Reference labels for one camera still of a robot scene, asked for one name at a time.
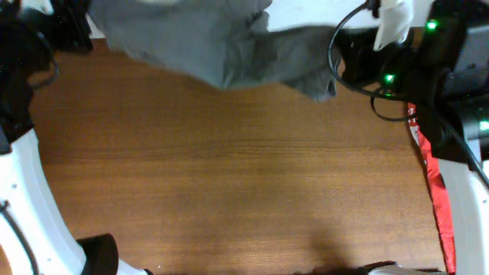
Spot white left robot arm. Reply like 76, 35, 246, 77
1, 0, 150, 275

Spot grey cargo shorts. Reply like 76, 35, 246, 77
88, 0, 342, 102

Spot red garment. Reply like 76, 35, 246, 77
408, 118, 456, 274

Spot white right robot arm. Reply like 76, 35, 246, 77
329, 0, 488, 274

